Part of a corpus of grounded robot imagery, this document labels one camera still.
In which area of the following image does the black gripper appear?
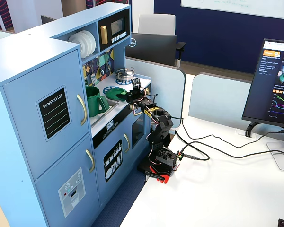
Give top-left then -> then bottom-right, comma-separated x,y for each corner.
115,87 -> 146,105

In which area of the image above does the black Dell monitor back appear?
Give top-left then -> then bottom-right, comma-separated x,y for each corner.
124,32 -> 178,68

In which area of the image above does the dark green round lid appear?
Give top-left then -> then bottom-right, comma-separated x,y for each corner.
105,87 -> 128,100

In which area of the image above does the red and black base clamp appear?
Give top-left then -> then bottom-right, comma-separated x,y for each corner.
137,162 -> 178,185

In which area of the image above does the black toy microwave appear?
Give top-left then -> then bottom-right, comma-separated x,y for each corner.
97,9 -> 130,52

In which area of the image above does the dark green plastic container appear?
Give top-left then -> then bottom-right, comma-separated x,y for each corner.
85,85 -> 110,118

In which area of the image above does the black computer monitor lit screen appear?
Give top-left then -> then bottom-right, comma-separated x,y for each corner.
241,38 -> 284,131

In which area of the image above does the silver monitor stand base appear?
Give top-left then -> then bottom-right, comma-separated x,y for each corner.
266,141 -> 284,172

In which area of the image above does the gold freezer door handle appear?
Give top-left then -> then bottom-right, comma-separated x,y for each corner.
85,149 -> 96,174

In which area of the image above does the pale blue desk partition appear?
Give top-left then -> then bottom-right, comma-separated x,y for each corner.
188,72 -> 253,124
124,56 -> 187,119

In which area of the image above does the white toy plate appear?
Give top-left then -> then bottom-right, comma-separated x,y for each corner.
68,33 -> 86,59
86,30 -> 97,54
79,31 -> 93,57

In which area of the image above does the gold microwave door handle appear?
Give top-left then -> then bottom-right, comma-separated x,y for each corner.
100,26 -> 109,45

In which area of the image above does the steel ladle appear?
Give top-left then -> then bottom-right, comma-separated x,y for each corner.
98,55 -> 106,75

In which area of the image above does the steel slotted spatula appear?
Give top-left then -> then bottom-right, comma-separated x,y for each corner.
90,59 -> 98,84

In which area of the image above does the thin black cable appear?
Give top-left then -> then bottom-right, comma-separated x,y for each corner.
173,116 -> 284,148

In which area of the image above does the steel pot with lid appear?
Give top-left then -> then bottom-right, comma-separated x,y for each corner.
115,67 -> 136,81

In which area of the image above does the blue wooden toy kitchen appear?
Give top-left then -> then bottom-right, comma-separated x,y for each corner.
0,2 -> 152,227

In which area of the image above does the gold dishwasher door handle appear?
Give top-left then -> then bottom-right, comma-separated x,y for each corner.
123,133 -> 131,154

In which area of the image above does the whiteboard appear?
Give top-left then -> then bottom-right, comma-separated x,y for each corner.
180,0 -> 284,21

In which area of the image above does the gold fridge door handle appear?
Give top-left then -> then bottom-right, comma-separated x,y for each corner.
76,94 -> 89,126

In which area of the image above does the black cable with plug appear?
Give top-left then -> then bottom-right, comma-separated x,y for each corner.
179,141 -> 284,162

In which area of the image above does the grey office chair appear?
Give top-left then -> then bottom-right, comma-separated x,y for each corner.
137,13 -> 187,68

